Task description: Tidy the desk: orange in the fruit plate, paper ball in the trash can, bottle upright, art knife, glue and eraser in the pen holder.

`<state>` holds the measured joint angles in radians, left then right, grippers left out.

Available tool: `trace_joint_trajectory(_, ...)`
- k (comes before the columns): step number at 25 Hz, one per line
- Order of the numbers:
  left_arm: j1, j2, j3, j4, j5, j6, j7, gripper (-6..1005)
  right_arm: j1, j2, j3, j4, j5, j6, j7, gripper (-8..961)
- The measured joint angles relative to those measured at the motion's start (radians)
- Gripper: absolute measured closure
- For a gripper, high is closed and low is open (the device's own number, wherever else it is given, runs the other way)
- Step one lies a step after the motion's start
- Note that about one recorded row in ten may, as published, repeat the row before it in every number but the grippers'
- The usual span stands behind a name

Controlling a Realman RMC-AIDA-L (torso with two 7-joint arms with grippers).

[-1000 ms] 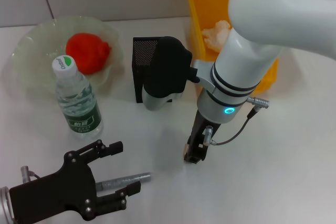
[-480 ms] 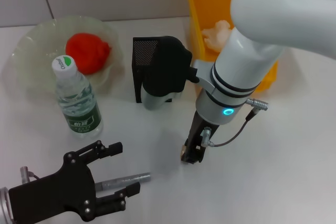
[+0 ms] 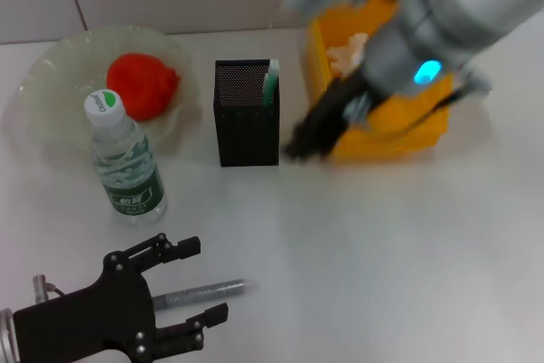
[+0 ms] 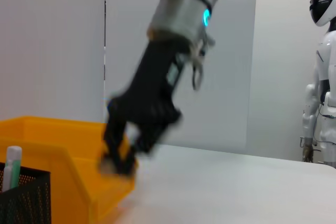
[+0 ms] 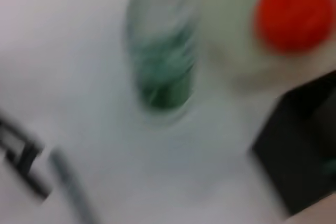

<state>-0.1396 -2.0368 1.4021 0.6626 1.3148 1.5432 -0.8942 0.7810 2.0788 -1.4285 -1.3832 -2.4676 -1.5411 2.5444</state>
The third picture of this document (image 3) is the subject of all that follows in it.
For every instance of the grey glitter marker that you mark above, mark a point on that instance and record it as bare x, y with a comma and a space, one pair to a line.
204, 293

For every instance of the yellow plastic bin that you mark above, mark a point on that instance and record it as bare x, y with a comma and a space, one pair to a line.
404, 125

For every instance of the clear green-label water bottle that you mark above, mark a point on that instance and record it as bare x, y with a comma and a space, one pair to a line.
127, 167

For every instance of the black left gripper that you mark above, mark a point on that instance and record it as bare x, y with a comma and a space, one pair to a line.
85, 320

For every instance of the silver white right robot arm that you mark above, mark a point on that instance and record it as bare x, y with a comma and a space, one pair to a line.
446, 18

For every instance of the green pen with white cap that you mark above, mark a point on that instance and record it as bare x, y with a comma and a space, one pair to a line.
270, 82

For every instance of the white paper ball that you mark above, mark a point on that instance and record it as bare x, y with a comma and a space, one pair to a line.
346, 55

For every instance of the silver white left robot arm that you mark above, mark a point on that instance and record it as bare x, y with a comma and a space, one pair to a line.
7, 333

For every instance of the pale green glass fruit plate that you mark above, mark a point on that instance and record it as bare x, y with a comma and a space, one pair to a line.
59, 69

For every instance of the black mesh pen holder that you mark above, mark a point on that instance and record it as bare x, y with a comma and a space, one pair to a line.
246, 142

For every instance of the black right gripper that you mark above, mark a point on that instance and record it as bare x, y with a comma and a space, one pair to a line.
336, 103

